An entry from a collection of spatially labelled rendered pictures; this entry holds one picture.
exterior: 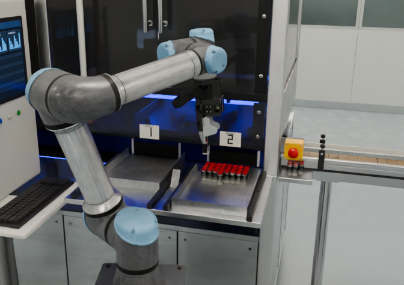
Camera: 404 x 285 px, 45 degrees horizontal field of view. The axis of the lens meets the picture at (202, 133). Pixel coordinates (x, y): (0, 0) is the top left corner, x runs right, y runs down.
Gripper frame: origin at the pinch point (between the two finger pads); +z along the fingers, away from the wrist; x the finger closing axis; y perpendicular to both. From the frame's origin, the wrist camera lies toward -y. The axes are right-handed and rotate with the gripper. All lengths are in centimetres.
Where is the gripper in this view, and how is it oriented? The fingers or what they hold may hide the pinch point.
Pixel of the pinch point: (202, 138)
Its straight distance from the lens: 160.9
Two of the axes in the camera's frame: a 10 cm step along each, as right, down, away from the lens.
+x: 2.1, -3.2, 9.3
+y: 9.8, 0.0, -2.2
